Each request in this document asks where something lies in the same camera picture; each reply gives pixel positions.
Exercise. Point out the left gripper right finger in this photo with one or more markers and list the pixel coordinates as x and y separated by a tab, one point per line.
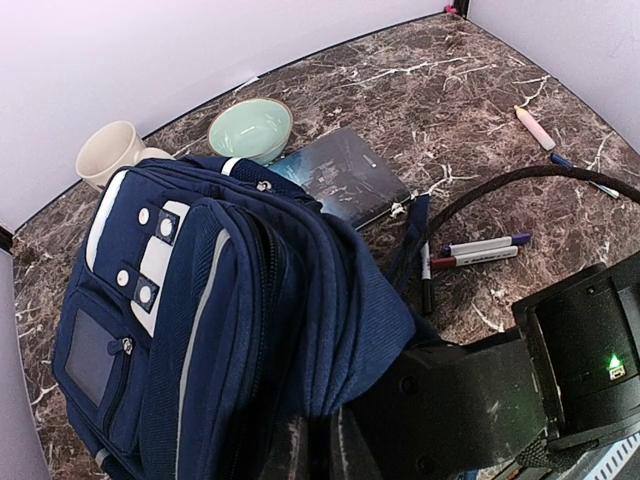
351	457

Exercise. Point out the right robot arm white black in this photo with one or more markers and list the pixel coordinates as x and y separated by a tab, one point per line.
563	381

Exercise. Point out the cream ceramic mug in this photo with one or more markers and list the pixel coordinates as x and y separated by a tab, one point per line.
114	146

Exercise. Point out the navy blue student backpack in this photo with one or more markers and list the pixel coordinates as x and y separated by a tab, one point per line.
211	298

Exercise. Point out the red capped white marker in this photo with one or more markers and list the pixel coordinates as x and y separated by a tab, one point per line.
474	258

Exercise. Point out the right black frame post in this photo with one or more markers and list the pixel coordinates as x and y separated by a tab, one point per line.
458	7

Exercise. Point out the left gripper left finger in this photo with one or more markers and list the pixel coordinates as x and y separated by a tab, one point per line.
296	464

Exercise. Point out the light green ceramic bowl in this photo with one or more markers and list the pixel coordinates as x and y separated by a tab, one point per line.
256	129

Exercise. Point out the purple capped white marker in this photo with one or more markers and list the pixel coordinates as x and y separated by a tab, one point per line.
484	245

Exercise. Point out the white slotted cable duct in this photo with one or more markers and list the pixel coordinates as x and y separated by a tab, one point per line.
612	460

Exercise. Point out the black capped white marker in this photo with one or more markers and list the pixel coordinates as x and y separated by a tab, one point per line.
426	281

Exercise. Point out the dark blue hardcover book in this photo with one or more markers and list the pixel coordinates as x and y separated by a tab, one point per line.
349	179

